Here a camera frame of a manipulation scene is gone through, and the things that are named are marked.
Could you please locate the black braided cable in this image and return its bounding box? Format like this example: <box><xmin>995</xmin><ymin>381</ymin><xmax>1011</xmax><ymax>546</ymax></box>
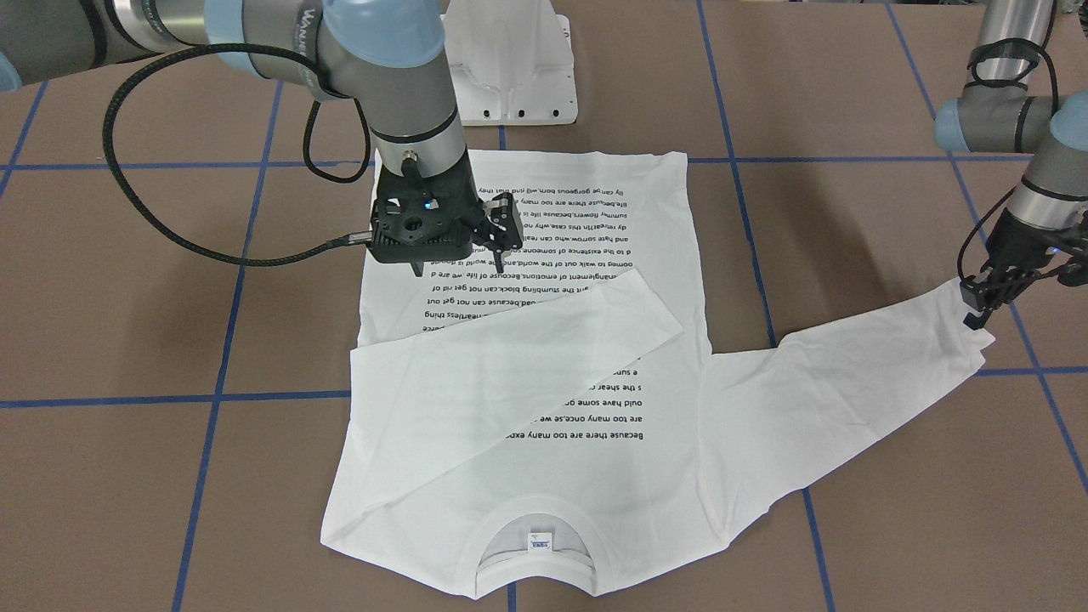
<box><xmin>102</xmin><ymin>42</ymin><xmax>379</xmax><ymax>267</ymax></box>

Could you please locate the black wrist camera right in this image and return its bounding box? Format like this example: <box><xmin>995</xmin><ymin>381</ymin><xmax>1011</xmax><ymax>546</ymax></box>
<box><xmin>369</xmin><ymin>196</ymin><xmax>473</xmax><ymax>264</ymax></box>

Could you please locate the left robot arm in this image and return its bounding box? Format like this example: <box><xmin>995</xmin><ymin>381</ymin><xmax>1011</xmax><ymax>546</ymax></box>
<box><xmin>935</xmin><ymin>1</ymin><xmax>1087</xmax><ymax>330</ymax></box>

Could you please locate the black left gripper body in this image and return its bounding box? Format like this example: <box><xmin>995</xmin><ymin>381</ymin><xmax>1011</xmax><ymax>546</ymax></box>
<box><xmin>960</xmin><ymin>209</ymin><xmax>1087</xmax><ymax>311</ymax></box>

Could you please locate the white camera pole base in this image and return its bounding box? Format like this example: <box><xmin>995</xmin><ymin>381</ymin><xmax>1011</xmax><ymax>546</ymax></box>
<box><xmin>443</xmin><ymin>1</ymin><xmax>578</xmax><ymax>127</ymax></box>

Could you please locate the white long-sleeve printed shirt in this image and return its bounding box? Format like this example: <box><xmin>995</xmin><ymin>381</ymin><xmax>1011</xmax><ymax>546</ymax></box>
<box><xmin>320</xmin><ymin>150</ymin><xmax>994</xmax><ymax>599</ymax></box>

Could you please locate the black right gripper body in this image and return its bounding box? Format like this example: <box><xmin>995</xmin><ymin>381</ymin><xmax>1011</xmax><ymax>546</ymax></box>
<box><xmin>374</xmin><ymin>156</ymin><xmax>524</xmax><ymax>256</ymax></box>

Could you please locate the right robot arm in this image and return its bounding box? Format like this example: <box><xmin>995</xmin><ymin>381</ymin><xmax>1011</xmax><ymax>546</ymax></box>
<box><xmin>3</xmin><ymin>1</ymin><xmax>524</xmax><ymax>276</ymax></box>

